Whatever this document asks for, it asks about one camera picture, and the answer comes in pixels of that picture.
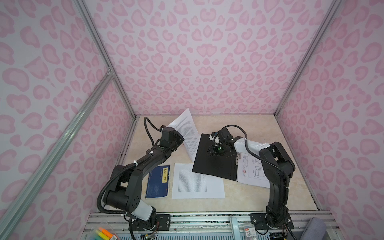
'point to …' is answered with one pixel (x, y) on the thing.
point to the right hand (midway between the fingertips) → (210, 151)
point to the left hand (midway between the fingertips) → (184, 132)
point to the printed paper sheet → (187, 184)
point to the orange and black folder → (224, 165)
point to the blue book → (158, 182)
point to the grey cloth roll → (315, 229)
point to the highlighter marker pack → (102, 234)
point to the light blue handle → (235, 228)
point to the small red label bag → (250, 231)
